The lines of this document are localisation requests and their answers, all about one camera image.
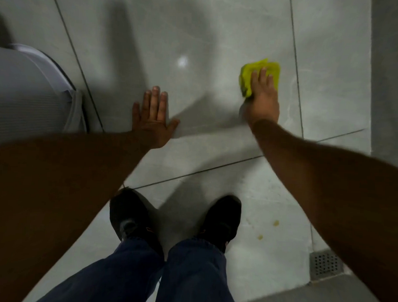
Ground person's right hand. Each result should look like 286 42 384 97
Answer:
242 67 281 127

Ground person's left hand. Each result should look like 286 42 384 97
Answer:
131 85 182 151

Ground yellow cleaning cloth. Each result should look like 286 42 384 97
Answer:
238 58 281 100

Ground person's left forearm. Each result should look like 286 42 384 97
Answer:
0 126 152 302

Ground person's right forearm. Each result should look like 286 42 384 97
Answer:
245 118 398 302

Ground person's left black shoe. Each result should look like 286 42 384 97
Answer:
108 187 167 258

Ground person's black shoe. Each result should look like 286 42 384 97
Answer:
108 187 167 258
196 194 242 254

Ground person's right black shoe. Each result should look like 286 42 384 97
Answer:
196 194 242 254

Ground white toilet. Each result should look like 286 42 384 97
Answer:
0 43 91 150

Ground person's blue trousers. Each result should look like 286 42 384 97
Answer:
34 232 243 302

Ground metal floor drain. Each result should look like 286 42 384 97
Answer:
308 248 345 283

